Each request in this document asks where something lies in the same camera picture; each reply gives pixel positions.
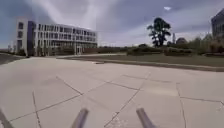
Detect robot's own part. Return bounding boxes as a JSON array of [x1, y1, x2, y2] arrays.
[[135, 107, 157, 128], [70, 107, 90, 128]]

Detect low green bushes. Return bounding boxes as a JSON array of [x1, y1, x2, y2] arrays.
[[126, 43, 194, 57]]

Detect white banded office building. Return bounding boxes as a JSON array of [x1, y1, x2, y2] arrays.
[[14, 19, 99, 57]]

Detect pale concrete slab pavement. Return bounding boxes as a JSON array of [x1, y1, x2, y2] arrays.
[[0, 55, 224, 128]]

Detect grass field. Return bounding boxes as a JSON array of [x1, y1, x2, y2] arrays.
[[57, 53, 224, 68]]

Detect dark grey office building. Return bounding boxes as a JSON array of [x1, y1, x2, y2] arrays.
[[210, 8, 224, 40]]

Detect tall dark tree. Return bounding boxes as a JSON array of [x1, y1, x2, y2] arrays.
[[146, 17, 172, 48]]

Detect dark asphalt road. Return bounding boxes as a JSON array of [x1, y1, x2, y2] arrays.
[[0, 53, 23, 66]]

